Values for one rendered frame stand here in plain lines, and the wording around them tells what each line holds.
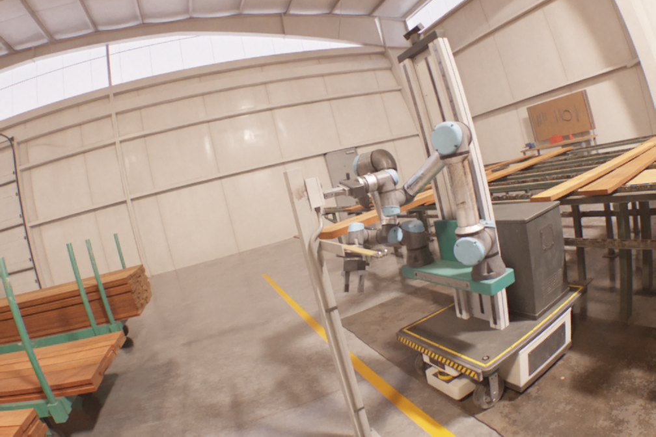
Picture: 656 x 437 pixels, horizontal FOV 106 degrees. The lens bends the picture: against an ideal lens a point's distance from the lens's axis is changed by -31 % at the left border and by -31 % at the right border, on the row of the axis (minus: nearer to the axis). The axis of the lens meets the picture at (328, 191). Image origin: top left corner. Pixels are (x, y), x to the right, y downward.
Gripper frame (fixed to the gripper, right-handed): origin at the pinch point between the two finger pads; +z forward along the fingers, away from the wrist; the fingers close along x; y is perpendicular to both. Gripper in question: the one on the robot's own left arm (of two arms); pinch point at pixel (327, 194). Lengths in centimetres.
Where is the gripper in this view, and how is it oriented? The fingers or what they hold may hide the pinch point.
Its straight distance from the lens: 138.4
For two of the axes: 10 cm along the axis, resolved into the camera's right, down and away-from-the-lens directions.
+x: 3.9, 2.3, -8.9
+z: -9.1, 2.3, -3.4
